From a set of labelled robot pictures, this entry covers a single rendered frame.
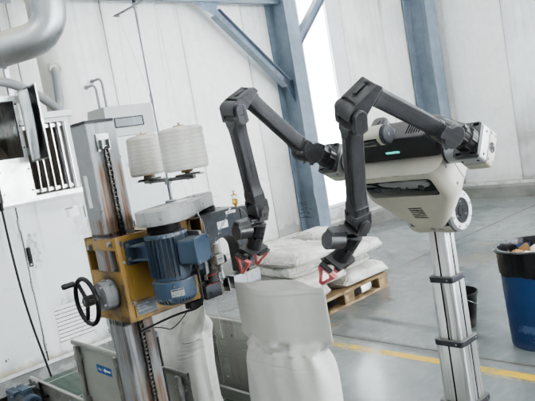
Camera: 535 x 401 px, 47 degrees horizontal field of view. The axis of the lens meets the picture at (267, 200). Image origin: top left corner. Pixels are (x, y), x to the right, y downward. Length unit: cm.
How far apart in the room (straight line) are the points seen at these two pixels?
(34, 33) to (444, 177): 331
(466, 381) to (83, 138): 171
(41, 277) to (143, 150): 280
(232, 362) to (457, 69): 839
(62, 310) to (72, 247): 50
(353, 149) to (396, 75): 880
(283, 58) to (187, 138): 634
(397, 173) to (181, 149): 77
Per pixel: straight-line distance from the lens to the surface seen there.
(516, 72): 1043
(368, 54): 1003
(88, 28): 698
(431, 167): 217
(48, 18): 474
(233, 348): 316
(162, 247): 211
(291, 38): 826
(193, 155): 217
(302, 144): 231
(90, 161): 226
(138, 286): 228
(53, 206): 508
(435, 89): 1081
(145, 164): 239
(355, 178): 182
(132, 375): 239
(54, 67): 552
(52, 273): 509
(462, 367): 258
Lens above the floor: 159
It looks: 6 degrees down
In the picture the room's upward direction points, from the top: 10 degrees counter-clockwise
